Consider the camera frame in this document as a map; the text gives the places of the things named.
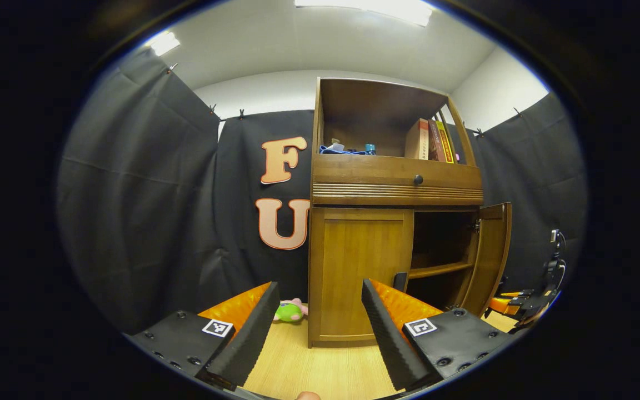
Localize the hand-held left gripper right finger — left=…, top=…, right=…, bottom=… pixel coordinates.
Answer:
left=361, top=278, right=521, bottom=392

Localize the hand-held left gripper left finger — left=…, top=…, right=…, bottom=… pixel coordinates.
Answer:
left=123, top=281, right=282, bottom=392

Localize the wooden shoe cabinet door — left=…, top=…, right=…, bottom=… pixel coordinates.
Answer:
left=310, top=208, right=414, bottom=342
left=461, top=202, right=512, bottom=317

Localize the wooden double-door shoe cabinet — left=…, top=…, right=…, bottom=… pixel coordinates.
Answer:
left=307, top=77, right=512, bottom=349

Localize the wooden cabinet inner shelf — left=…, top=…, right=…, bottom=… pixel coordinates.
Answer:
left=409, top=261, right=473, bottom=280

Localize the wooden cabinet drawer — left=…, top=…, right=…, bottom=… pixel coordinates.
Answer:
left=312, top=154, right=484, bottom=207

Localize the green and pink plush toy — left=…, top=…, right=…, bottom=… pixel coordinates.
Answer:
left=273, top=298, right=308, bottom=324

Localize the black backdrop cloth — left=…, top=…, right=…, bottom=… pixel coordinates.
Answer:
left=56, top=47, right=588, bottom=334

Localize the yellow book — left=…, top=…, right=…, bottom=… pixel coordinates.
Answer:
left=437, top=121, right=456, bottom=164

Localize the dark brown book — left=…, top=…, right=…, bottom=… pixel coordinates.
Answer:
left=428, top=120, right=443, bottom=162

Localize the small ceiling light panel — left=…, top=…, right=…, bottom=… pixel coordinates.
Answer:
left=145, top=31, right=182, bottom=56

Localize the large ceiling light panel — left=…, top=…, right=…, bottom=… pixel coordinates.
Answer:
left=295, top=0, right=434, bottom=27

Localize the blue strap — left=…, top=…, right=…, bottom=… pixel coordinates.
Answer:
left=319, top=144, right=368, bottom=156

